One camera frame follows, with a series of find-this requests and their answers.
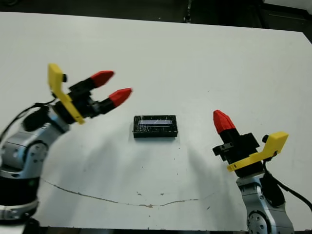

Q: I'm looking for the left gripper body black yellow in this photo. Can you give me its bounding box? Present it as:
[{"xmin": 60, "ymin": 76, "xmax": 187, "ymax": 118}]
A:
[{"xmin": 47, "ymin": 63, "xmax": 109, "ymax": 125}]

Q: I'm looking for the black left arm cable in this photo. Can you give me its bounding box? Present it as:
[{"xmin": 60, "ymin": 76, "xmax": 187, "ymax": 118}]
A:
[{"xmin": 0, "ymin": 97, "xmax": 57, "ymax": 140}]

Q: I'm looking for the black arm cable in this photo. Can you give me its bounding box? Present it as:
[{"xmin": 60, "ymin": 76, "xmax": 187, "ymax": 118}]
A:
[
  {"xmin": 0, "ymin": 97, "xmax": 57, "ymax": 140},
  {"xmin": 263, "ymin": 156, "xmax": 312, "ymax": 208}
]

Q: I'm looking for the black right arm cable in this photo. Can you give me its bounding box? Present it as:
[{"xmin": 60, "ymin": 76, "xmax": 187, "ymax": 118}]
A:
[{"xmin": 263, "ymin": 156, "xmax": 312, "ymax": 208}]

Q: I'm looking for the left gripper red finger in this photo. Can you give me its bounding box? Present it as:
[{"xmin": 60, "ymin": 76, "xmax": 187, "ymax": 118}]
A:
[
  {"xmin": 81, "ymin": 70, "xmax": 116, "ymax": 92},
  {"xmin": 96, "ymin": 87, "xmax": 134, "ymax": 115}
]

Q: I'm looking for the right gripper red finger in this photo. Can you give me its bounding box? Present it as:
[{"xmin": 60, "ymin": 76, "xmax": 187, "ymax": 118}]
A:
[
  {"xmin": 218, "ymin": 110, "xmax": 241, "ymax": 143},
  {"xmin": 213, "ymin": 110, "xmax": 234, "ymax": 145}
]

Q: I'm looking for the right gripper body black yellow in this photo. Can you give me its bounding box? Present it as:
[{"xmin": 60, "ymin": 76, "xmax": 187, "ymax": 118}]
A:
[{"xmin": 212, "ymin": 131, "xmax": 290, "ymax": 178}]

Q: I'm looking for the dark metal post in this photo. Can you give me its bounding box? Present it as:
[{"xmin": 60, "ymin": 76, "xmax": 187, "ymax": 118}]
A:
[{"xmin": 182, "ymin": 0, "xmax": 194, "ymax": 23}]

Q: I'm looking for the black box lid with foil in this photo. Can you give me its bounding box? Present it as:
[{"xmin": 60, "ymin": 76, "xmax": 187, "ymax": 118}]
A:
[{"xmin": 133, "ymin": 114, "xmax": 179, "ymax": 139}]

